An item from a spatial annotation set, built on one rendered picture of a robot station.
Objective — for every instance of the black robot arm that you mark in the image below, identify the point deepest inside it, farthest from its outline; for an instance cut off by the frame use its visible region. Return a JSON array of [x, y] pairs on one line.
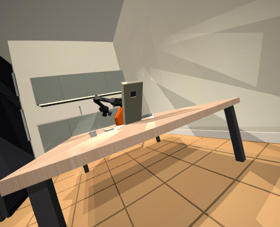
[[112, 101]]

